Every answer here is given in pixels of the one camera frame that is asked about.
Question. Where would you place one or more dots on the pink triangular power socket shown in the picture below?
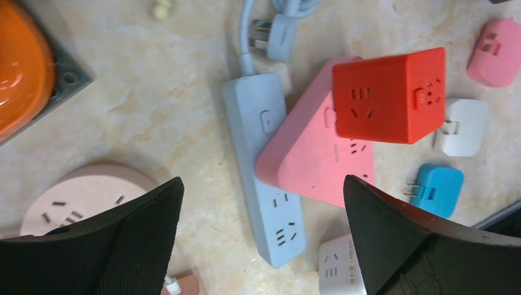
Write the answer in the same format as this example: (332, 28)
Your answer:
(306, 156)

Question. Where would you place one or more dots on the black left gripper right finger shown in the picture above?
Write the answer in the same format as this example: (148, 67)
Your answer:
(403, 249)

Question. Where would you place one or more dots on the white charger plug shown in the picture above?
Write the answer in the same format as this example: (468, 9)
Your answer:
(464, 127)

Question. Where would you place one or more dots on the small white plastic connector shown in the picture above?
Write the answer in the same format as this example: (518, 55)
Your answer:
(162, 8)

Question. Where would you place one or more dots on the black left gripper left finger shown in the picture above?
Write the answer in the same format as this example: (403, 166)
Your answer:
(125, 250)

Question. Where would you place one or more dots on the pink charger plug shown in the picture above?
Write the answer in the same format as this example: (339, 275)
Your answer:
(495, 61)

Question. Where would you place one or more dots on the light blue power strip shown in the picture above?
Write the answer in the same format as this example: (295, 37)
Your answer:
(256, 108)

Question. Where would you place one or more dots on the red cube plug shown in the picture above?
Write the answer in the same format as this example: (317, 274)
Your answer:
(396, 99)

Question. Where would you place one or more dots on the white cartoon plug adapter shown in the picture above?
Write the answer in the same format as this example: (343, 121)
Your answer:
(339, 270)

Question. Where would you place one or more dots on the round pink power socket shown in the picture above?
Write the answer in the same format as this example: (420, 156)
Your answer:
(83, 193)

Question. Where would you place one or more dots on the small salmon charger plug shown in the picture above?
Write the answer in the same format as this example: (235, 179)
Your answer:
(188, 285)

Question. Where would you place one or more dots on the blue charger plug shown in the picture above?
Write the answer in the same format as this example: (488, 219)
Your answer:
(437, 189)

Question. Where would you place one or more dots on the orange tape dispenser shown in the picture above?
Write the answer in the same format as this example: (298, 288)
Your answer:
(37, 73)

